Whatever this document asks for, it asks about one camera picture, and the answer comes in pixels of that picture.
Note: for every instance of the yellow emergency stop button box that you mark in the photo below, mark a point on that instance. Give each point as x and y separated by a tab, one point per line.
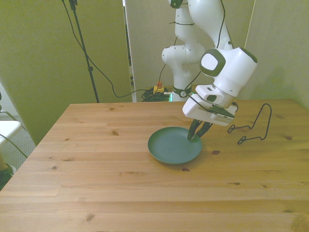
158	89

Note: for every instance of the black tripod stand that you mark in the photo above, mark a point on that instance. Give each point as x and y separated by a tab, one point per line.
83	48

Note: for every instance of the green divider panel with shadow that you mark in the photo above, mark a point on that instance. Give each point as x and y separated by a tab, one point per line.
282	48

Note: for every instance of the wide green divider panel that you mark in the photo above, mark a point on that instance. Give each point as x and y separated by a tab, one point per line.
43	60

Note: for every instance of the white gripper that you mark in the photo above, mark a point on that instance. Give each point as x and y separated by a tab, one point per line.
195	111

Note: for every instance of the white chair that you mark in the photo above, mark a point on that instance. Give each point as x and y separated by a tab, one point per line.
8	128

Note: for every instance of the pale divider panel behind robot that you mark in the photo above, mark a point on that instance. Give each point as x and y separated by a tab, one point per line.
149	36

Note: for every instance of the green round plate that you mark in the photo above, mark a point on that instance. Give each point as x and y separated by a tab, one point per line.
169	149

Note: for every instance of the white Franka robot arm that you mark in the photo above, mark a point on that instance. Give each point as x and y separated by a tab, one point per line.
231	70

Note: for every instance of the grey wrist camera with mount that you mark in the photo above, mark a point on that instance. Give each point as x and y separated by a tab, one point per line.
220	111

